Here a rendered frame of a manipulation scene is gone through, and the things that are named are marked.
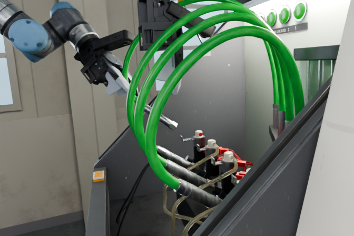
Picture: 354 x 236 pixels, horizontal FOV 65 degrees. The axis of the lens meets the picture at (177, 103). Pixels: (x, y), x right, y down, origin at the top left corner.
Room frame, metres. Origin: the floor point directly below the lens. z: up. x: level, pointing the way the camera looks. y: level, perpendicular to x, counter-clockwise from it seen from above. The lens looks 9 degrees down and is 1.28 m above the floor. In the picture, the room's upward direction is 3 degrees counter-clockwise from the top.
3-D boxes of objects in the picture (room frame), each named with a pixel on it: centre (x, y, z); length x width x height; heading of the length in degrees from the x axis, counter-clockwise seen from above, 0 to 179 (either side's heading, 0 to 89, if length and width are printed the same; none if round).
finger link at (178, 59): (0.58, 0.00, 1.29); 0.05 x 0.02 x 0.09; 14
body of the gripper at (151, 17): (0.60, 0.02, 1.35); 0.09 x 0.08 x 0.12; 104
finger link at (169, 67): (0.58, 0.02, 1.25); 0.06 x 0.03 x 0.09; 104
